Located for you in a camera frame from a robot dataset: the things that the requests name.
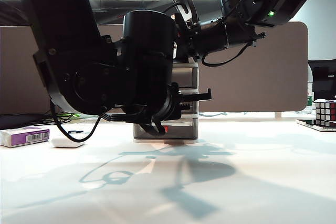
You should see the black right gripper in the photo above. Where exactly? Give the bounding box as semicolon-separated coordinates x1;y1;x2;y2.
174;11;203;63

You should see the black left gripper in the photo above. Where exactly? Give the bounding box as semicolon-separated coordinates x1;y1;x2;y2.
152;82;212;122

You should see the smoky drawer with red handle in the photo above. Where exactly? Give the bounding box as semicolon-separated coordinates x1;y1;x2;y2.
181;92;198;114
172;68;197;88
133;123;199;141

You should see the white earphone case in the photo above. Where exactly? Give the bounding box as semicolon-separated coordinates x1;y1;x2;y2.
51;136;87;148

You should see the brown desk partition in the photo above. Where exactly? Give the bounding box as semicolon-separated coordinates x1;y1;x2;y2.
0;22;309;116

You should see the clear bottle with green label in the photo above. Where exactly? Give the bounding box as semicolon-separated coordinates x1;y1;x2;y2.
306;66;315;112

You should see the white flat tray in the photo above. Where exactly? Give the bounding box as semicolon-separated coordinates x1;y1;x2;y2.
296;119;336;132

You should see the black monitor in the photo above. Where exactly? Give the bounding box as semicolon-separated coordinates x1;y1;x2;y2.
308;60;336;101

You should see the rubik's cube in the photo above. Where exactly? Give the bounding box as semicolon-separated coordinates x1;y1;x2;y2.
314;100;336;126

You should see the purple white tissue pack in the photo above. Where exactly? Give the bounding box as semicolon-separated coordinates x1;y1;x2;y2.
0;126;50;148

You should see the white drawer cabinet frame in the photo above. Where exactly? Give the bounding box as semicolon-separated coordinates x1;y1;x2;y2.
132;62;200;145

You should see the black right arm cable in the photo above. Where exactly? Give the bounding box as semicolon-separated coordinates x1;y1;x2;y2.
201;31;267;67

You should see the black mouse cable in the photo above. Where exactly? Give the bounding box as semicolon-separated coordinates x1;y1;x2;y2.
34;112;77;126

